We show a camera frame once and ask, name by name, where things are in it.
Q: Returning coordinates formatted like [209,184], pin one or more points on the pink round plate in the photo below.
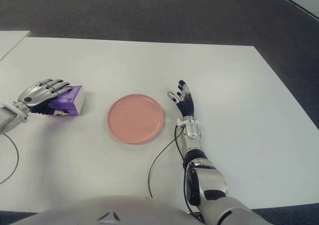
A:
[135,119]

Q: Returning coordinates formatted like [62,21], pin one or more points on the grey robot torso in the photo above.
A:
[112,210]

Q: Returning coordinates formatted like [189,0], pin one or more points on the robot right arm silver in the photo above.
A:
[207,182]

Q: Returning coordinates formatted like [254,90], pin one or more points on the purple tissue paper pack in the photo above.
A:
[72,101]

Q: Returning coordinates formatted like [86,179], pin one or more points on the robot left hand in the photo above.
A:
[35,95]

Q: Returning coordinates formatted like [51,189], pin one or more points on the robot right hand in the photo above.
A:
[187,105]

